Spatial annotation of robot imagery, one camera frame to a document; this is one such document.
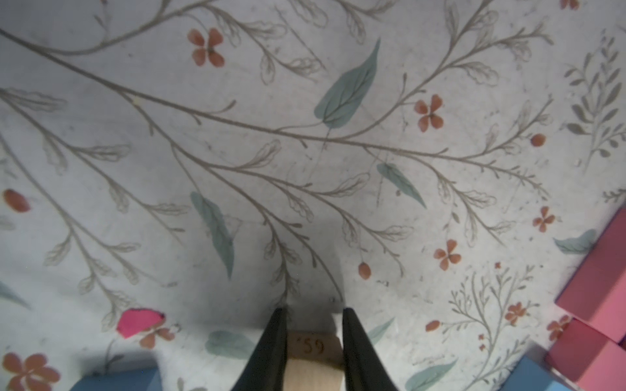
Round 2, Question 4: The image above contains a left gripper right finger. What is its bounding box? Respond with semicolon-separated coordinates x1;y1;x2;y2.
342;308;398;391

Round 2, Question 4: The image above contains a pink paper scrap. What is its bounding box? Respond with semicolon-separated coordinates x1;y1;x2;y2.
116;309;166;339

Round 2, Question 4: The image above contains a tan block front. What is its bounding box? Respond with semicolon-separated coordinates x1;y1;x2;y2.
283;331;345;391

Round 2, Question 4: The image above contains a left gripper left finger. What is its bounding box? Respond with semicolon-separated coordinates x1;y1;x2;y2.
231;308;288;391

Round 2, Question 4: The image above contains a blue block front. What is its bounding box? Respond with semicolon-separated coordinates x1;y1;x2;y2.
70;368;163;391

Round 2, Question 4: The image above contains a pink block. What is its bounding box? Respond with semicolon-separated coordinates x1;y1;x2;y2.
545;319;625;391
556;208;625;342

